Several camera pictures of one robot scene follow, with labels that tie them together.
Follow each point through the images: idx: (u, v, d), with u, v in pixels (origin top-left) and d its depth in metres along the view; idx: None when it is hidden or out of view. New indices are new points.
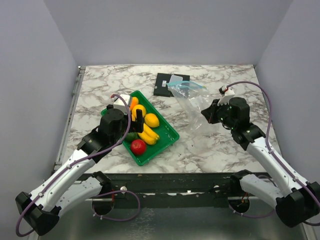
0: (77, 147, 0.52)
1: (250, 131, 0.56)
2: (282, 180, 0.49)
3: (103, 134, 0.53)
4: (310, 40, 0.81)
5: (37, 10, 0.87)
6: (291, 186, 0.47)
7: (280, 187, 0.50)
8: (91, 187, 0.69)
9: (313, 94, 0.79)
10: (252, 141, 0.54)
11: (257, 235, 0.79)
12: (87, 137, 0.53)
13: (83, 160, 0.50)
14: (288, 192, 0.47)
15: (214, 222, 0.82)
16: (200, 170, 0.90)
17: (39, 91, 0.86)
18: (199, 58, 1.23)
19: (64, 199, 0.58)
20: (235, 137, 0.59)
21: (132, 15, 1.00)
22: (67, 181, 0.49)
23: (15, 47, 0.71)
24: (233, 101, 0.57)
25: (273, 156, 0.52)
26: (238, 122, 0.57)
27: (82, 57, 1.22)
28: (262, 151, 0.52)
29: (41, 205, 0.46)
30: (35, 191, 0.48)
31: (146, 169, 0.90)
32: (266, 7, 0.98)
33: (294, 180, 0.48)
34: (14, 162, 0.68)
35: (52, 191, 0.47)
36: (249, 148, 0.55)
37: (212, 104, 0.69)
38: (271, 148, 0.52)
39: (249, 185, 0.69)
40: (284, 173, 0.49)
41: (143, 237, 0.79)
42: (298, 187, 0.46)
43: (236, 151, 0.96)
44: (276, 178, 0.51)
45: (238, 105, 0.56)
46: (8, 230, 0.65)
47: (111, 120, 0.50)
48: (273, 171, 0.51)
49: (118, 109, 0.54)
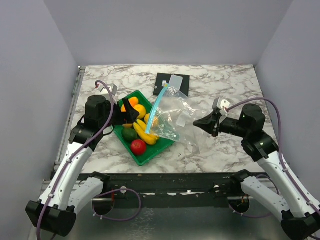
0: (70, 141, 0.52)
1: (263, 142, 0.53)
2: (295, 202, 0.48)
3: (90, 121, 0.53)
4: (310, 40, 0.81)
5: (36, 10, 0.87)
6: (304, 210, 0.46)
7: (290, 205, 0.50)
8: (94, 185, 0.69)
9: (314, 93, 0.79)
10: (266, 156, 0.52)
11: (257, 235, 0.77)
12: (76, 129, 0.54)
13: (80, 150, 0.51)
14: (301, 216, 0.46)
15: (215, 223, 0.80)
16: (200, 170, 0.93)
17: (39, 91, 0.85)
18: (199, 58, 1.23)
19: (74, 199, 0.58)
20: (246, 148, 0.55)
21: (132, 15, 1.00)
22: (73, 174, 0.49)
23: (15, 48, 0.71)
24: (246, 110, 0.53)
25: (287, 176, 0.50)
26: (251, 133, 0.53)
27: (82, 58, 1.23)
28: (276, 169, 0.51)
29: (57, 204, 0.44)
30: (44, 196, 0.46)
31: (146, 169, 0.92)
32: (265, 7, 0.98)
33: (307, 204, 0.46)
34: (13, 162, 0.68)
35: (62, 188, 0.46)
36: (261, 162, 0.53)
37: (214, 128, 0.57)
38: (286, 167, 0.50)
39: (251, 190, 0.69)
40: (298, 196, 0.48)
41: (143, 238, 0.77)
42: (312, 211, 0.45)
43: (236, 151, 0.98)
44: (288, 197, 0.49)
45: (254, 116, 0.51)
46: (8, 231, 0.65)
47: (95, 104, 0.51)
48: (286, 192, 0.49)
49: (99, 95, 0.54)
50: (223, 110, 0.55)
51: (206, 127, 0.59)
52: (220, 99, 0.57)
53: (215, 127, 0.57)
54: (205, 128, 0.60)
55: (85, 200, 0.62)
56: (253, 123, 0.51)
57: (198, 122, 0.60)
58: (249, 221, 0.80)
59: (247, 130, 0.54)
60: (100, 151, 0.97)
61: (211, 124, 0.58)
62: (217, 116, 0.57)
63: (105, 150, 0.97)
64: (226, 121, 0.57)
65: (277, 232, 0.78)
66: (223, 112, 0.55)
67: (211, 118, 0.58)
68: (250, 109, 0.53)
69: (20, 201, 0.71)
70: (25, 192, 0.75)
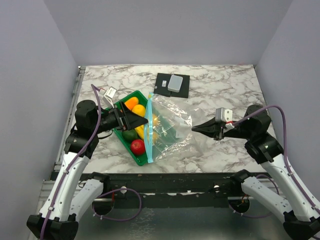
0: (66, 151, 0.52)
1: (267, 145, 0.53)
2: (301, 206, 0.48)
3: (83, 129, 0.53)
4: (311, 40, 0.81)
5: (36, 10, 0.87)
6: (309, 214, 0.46)
7: (294, 209, 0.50)
8: (94, 187, 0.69)
9: (314, 92, 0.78)
10: (271, 159, 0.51)
11: (257, 235, 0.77)
12: (71, 138, 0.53)
13: (76, 160, 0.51)
14: (306, 220, 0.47)
15: (215, 223, 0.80)
16: (200, 170, 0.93)
17: (38, 90, 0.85)
18: (199, 58, 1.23)
19: (75, 206, 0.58)
20: (249, 150, 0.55)
21: (132, 15, 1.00)
22: (71, 185, 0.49)
23: (15, 47, 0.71)
24: (251, 112, 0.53)
25: (292, 180, 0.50)
26: (256, 134, 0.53)
27: (82, 58, 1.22)
28: (281, 173, 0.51)
29: (58, 217, 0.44)
30: (44, 209, 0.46)
31: (146, 169, 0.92)
32: (266, 7, 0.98)
33: (312, 208, 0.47)
34: (13, 162, 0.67)
35: (61, 200, 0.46)
36: (265, 165, 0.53)
37: (220, 138, 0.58)
38: (291, 171, 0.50)
39: (251, 190, 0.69)
40: (303, 200, 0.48)
41: (143, 238, 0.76)
42: (317, 215, 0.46)
43: (236, 151, 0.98)
44: (293, 202, 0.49)
45: (259, 118, 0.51)
46: (8, 231, 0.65)
47: (85, 113, 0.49)
48: (291, 197, 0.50)
49: (87, 100, 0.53)
50: (229, 124, 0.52)
51: (207, 134, 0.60)
52: (223, 109, 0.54)
53: (218, 136, 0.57)
54: (206, 134, 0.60)
55: (86, 203, 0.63)
56: (258, 125, 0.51)
57: (197, 129, 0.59)
58: (249, 221, 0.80)
59: (251, 132, 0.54)
60: (100, 151, 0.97)
61: (214, 132, 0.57)
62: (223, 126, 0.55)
63: (105, 150, 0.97)
64: None
65: (277, 232, 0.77)
66: (229, 125, 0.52)
67: (213, 127, 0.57)
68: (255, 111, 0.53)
69: (20, 201, 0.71)
70: (25, 192, 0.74)
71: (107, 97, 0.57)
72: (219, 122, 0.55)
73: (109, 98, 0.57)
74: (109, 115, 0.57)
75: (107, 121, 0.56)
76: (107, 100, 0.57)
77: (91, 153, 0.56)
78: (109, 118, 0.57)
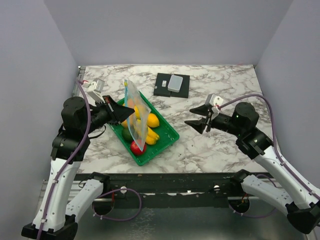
0: (53, 158, 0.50)
1: (257, 139, 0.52)
2: (299, 194, 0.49)
3: (72, 129, 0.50)
4: (311, 39, 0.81)
5: (36, 11, 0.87)
6: (308, 201, 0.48)
7: (293, 198, 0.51)
8: (94, 188, 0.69)
9: (314, 92, 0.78)
10: (262, 152, 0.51)
11: (257, 235, 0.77)
12: (58, 141, 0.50)
13: (65, 168, 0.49)
14: (306, 207, 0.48)
15: (214, 222, 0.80)
16: (200, 170, 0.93)
17: (38, 91, 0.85)
18: (199, 58, 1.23)
19: (74, 206, 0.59)
20: (240, 146, 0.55)
21: (132, 15, 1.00)
22: (63, 193, 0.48)
23: (15, 48, 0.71)
24: (240, 110, 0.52)
25: (285, 169, 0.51)
26: (246, 130, 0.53)
27: (82, 57, 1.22)
28: (274, 164, 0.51)
29: (52, 228, 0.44)
30: (37, 219, 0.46)
31: (146, 169, 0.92)
32: (265, 7, 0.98)
33: (310, 194, 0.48)
34: (13, 162, 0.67)
35: (53, 210, 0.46)
36: (258, 159, 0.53)
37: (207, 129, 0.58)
38: (283, 160, 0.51)
39: (251, 188, 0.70)
40: (300, 187, 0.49)
41: (143, 238, 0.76)
42: (315, 201, 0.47)
43: (236, 151, 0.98)
44: (291, 191, 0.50)
45: (248, 116, 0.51)
46: (9, 231, 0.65)
47: (74, 112, 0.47)
48: (288, 186, 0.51)
49: (76, 98, 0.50)
50: (214, 108, 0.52)
51: (196, 127, 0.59)
52: (214, 96, 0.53)
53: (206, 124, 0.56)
54: (195, 128, 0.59)
55: (87, 203, 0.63)
56: (248, 122, 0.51)
57: (188, 121, 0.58)
58: (249, 221, 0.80)
59: (241, 128, 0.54)
60: (100, 151, 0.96)
61: (202, 123, 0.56)
62: (209, 114, 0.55)
63: (105, 150, 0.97)
64: (218, 117, 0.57)
65: (277, 232, 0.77)
66: (215, 109, 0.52)
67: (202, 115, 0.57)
68: (244, 108, 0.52)
69: (20, 201, 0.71)
70: (25, 193, 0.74)
71: (96, 91, 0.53)
72: (206, 106, 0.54)
73: (98, 92, 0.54)
74: (100, 111, 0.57)
75: (99, 117, 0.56)
76: (96, 95, 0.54)
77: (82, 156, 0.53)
78: (100, 114, 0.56)
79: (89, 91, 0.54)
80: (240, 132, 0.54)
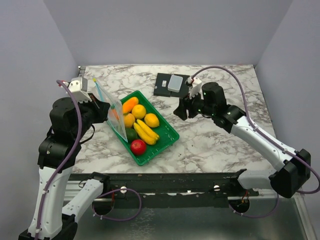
0: (40, 166, 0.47)
1: (231, 113, 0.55)
2: (273, 154, 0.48)
3: (62, 132, 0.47)
4: (310, 39, 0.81)
5: (36, 12, 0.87)
6: (282, 159, 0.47)
7: (272, 162, 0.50)
8: (94, 187, 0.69)
9: (313, 91, 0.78)
10: (235, 122, 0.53)
11: (257, 235, 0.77)
12: (45, 145, 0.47)
13: (55, 178, 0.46)
14: (281, 165, 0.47)
15: (214, 222, 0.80)
16: (200, 170, 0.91)
17: (38, 91, 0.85)
18: (199, 58, 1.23)
19: (74, 206, 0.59)
20: (218, 122, 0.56)
21: (132, 16, 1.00)
22: (56, 201, 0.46)
23: (15, 48, 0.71)
24: (205, 87, 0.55)
25: (258, 133, 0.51)
26: (216, 106, 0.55)
27: (82, 57, 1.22)
28: (247, 130, 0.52)
29: (48, 236, 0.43)
30: (31, 229, 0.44)
31: (146, 169, 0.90)
32: (265, 8, 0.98)
33: (283, 152, 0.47)
34: (12, 162, 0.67)
35: (47, 220, 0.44)
36: (233, 130, 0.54)
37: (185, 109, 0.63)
38: (255, 125, 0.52)
39: (246, 181, 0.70)
40: (273, 148, 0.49)
41: (143, 237, 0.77)
42: (289, 158, 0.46)
43: (236, 151, 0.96)
44: (267, 154, 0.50)
45: (212, 89, 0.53)
46: (8, 231, 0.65)
47: (63, 113, 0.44)
48: (264, 150, 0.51)
49: (67, 98, 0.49)
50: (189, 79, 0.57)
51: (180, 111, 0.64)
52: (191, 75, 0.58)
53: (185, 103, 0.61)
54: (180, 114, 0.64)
55: (86, 203, 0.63)
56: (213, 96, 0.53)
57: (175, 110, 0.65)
58: (249, 221, 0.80)
59: (212, 105, 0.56)
60: (100, 151, 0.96)
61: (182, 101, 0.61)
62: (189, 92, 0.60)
63: (105, 150, 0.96)
64: (196, 100, 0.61)
65: (276, 231, 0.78)
66: (190, 80, 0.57)
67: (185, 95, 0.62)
68: (208, 85, 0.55)
69: (20, 200, 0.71)
70: (24, 193, 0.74)
71: (82, 92, 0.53)
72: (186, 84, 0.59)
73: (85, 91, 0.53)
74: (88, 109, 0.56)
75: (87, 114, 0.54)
76: (84, 94, 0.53)
77: (72, 161, 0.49)
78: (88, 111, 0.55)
79: (75, 91, 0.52)
80: (212, 110, 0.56)
